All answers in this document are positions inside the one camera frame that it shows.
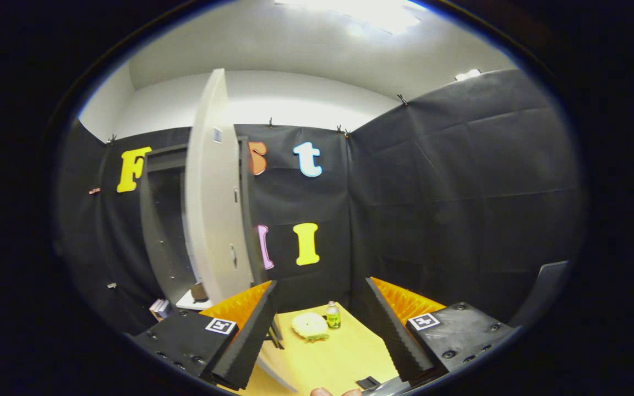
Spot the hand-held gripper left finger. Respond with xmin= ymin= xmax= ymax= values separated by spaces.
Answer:
xmin=130 ymin=279 xmax=279 ymax=392

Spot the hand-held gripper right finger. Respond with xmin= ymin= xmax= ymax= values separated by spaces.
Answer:
xmin=364 ymin=277 xmax=518 ymax=386

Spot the grey shoe cabinet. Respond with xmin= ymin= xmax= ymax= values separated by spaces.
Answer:
xmin=138 ymin=136 xmax=252 ymax=309

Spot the beige shoe cabinet door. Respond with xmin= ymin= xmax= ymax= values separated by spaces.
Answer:
xmin=184 ymin=68 xmax=298 ymax=394

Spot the white cabinet shelf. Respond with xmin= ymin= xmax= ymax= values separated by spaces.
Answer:
xmin=176 ymin=289 xmax=213 ymax=311

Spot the yellow plush toy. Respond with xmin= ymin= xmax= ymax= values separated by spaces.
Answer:
xmin=291 ymin=312 xmax=330 ymax=343

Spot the black backdrop cloth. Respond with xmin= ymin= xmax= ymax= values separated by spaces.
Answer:
xmin=53 ymin=69 xmax=587 ymax=336

